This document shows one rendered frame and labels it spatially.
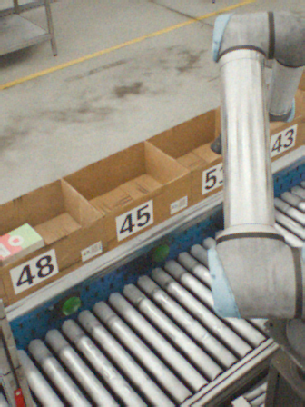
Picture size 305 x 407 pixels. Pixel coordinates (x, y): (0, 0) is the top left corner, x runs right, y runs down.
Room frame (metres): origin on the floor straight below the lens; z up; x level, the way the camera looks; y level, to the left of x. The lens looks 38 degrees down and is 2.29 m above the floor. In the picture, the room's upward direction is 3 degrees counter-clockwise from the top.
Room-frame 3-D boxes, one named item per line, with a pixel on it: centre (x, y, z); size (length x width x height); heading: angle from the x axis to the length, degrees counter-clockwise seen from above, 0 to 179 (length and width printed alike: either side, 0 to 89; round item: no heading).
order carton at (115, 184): (1.72, 0.10, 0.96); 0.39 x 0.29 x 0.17; 126
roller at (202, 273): (1.40, -0.24, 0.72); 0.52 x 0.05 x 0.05; 36
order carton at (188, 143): (1.95, -0.21, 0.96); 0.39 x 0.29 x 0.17; 126
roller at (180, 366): (1.21, 0.02, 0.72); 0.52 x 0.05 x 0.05; 36
